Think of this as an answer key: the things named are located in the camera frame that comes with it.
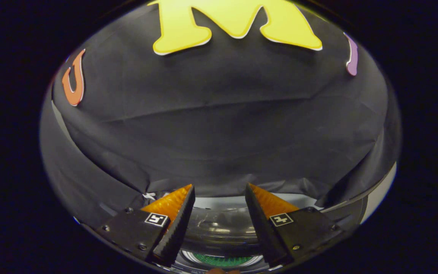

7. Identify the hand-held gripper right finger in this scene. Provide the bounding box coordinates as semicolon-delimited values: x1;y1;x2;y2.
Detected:
245;183;343;268

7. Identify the dark grey washing machine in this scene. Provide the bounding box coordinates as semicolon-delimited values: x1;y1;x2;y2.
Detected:
143;191;368;273

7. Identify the black backdrop cloth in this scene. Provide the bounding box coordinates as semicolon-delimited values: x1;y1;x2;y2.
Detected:
40;0;402;229

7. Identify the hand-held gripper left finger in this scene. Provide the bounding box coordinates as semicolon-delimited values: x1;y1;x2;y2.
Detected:
97;184;196;267

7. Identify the green polo shirt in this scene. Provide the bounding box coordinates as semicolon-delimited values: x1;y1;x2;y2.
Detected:
192;253;256;267

